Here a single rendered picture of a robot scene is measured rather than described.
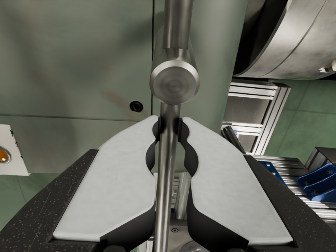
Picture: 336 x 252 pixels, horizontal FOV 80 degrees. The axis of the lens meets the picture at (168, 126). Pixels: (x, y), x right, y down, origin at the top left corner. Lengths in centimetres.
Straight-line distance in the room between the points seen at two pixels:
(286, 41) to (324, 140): 197
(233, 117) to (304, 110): 67
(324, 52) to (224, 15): 15
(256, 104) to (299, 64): 118
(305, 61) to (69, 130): 30
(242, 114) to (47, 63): 135
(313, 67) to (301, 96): 154
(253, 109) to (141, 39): 134
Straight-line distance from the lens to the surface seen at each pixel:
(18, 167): 32
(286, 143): 206
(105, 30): 21
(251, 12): 30
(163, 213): 17
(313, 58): 32
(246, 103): 146
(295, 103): 188
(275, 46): 28
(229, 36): 22
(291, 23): 26
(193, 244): 57
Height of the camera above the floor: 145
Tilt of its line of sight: 60 degrees down
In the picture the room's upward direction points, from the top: 179 degrees clockwise
